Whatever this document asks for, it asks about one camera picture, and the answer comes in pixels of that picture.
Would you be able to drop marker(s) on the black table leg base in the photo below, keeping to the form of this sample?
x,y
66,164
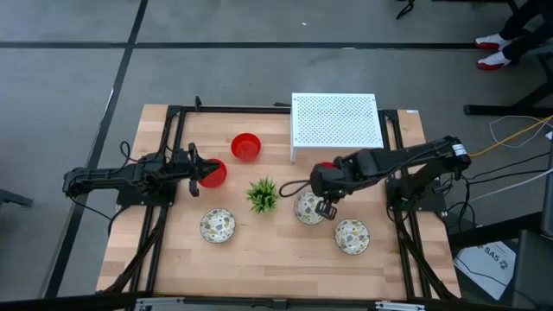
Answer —
x,y
505,110

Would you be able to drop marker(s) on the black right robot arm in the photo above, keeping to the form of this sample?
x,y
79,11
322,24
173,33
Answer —
x,y
389,160

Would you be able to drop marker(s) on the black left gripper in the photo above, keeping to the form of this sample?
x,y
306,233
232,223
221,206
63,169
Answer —
x,y
186,166

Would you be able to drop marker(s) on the white perforated metal shelf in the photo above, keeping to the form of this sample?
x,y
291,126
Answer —
x,y
334,121

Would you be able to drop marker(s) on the person's leg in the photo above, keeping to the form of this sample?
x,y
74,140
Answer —
x,y
523,17
529,43

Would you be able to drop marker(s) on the black crossbar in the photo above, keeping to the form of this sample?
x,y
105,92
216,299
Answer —
x,y
65,302

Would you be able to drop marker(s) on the white paper sign SA5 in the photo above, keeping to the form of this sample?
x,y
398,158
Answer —
x,y
484,268

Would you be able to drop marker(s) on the dark grey cabinet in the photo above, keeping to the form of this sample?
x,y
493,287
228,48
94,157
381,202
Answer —
x,y
533,272

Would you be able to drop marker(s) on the yellow bowl with patterned inside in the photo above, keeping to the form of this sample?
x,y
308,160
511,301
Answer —
x,y
304,207
218,225
352,236

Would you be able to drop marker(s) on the black aluminium table frame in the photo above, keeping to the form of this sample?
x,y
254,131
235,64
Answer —
x,y
233,109

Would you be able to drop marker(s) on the artificial plant in white pot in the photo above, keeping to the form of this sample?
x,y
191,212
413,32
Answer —
x,y
262,196

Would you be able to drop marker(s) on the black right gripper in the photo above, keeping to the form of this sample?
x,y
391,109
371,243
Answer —
x,y
326,183

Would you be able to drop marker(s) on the black floor beam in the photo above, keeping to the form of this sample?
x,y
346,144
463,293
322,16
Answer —
x,y
497,231

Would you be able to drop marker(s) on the grey post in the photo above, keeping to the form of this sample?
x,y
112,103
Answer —
x,y
548,194

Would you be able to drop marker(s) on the dark furniture foot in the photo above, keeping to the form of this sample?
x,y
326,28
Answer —
x,y
13,198

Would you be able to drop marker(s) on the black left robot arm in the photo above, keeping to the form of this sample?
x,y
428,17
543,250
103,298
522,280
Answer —
x,y
108,175

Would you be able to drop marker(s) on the silver metal bracket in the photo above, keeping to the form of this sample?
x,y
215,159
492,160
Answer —
x,y
157,303
399,306

